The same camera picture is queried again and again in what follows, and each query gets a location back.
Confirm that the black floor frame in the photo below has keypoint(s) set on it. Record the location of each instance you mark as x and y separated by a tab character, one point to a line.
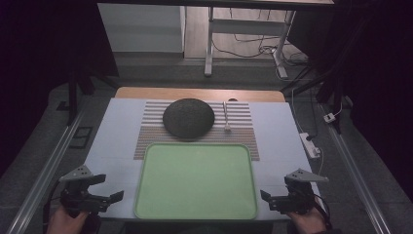
81	137

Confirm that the white desk frame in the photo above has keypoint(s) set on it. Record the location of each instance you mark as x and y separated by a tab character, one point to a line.
246	26

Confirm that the metal floor rail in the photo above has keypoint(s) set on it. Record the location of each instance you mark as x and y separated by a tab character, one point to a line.
45	172
354	175

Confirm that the person's left hand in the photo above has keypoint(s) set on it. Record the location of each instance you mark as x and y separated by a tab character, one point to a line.
65	222

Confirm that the striped placemat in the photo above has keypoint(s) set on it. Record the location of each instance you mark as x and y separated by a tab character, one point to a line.
240	143

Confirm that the green plastic tray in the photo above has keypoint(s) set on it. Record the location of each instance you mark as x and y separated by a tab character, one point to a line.
196	182

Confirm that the person's right hand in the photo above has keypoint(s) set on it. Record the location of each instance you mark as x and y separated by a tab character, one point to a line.
308	222

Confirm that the white power strip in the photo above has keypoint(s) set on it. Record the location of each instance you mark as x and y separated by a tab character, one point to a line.
310	145

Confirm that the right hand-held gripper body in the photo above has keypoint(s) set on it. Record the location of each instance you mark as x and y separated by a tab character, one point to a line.
300	196

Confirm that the black stand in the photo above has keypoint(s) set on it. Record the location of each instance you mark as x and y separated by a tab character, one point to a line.
73	97
328	84

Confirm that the white cabinet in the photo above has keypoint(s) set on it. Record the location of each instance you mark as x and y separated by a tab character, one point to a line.
139	27

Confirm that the dark round plate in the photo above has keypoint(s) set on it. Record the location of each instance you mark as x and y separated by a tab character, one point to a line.
188	118

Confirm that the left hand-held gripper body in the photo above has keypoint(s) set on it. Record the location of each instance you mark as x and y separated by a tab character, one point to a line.
78	198

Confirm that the white plug adapter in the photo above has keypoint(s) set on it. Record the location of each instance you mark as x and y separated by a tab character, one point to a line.
329	117

